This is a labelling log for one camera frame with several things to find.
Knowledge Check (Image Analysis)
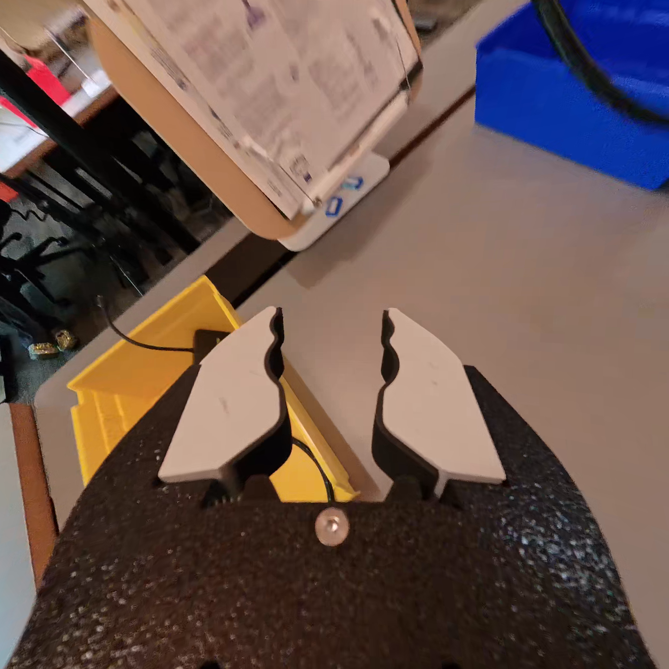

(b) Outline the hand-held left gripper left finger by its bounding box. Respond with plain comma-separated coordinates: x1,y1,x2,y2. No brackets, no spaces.
157,306,293,493

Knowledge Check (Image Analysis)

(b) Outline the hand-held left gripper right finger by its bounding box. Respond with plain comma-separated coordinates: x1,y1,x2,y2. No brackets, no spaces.
371,307,507,498

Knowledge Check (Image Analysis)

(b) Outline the yellow plastic bin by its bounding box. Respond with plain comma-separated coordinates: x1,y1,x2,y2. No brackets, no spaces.
68,275,361,503

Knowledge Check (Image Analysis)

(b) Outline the thin black hub cable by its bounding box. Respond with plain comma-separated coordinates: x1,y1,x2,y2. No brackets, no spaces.
96,295,336,503

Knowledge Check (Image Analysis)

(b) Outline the blue plastic bin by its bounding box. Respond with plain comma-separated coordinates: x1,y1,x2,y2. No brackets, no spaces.
474,0,669,191

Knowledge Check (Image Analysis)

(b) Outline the black office chair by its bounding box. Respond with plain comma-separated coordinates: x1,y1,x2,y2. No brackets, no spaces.
0,201,74,314

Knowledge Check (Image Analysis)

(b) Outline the white document holder base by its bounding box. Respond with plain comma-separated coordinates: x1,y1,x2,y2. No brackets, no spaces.
277,151,392,253

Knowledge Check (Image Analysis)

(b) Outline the tan document holder board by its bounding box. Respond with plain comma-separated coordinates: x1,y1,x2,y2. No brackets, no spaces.
86,0,425,241

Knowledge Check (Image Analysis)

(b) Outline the printed paper sheet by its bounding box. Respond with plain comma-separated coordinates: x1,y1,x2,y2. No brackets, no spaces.
84,0,422,221

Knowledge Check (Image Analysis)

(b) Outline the red box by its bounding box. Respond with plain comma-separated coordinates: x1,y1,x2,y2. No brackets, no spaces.
25,54,72,106

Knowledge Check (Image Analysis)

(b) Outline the black metal frame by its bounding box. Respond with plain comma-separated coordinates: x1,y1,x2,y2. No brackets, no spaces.
0,51,202,254

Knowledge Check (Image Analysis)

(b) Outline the thick black cable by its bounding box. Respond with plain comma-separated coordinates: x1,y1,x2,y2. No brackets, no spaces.
530,0,669,126

